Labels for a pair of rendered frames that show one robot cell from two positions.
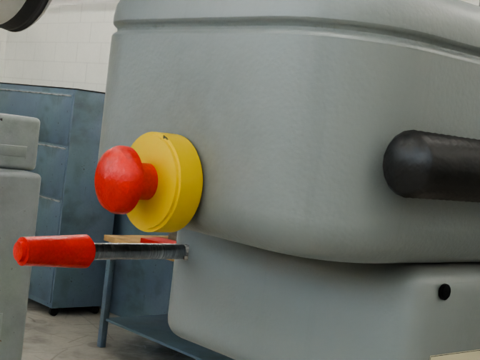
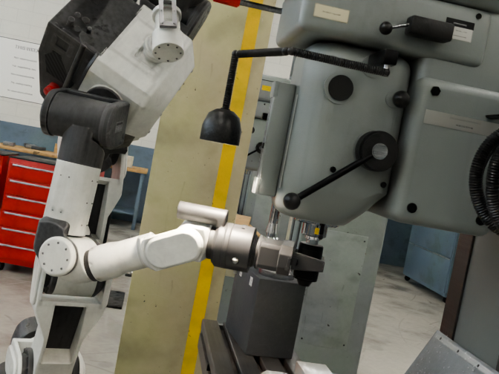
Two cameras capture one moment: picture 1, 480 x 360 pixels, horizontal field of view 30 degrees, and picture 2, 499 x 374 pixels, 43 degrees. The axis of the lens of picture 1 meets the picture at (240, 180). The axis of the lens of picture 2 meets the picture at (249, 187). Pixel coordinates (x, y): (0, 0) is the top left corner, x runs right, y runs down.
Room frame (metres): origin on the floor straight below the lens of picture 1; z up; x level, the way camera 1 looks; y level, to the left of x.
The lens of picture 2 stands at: (-0.39, -0.67, 1.41)
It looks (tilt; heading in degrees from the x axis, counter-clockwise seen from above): 3 degrees down; 33
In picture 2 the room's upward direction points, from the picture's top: 11 degrees clockwise
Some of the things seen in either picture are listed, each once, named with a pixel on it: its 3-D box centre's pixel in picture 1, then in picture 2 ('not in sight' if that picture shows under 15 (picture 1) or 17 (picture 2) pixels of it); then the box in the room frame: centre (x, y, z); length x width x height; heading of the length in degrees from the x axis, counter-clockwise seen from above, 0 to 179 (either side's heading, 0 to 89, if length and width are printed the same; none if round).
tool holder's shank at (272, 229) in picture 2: not in sight; (274, 215); (1.04, 0.17, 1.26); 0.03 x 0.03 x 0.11
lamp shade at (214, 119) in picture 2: not in sight; (222, 125); (0.53, 0.02, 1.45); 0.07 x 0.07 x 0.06
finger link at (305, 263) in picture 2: not in sight; (307, 263); (0.67, -0.14, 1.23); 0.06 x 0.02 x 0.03; 117
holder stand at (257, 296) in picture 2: not in sight; (263, 304); (1.00, 0.14, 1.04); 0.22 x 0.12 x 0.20; 49
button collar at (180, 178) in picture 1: (160, 182); not in sight; (0.54, 0.05, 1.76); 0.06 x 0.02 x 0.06; 42
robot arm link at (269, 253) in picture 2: not in sight; (261, 253); (0.65, -0.04, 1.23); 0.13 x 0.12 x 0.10; 27
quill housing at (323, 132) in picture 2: not in sight; (335, 137); (0.70, -0.13, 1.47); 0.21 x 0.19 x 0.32; 42
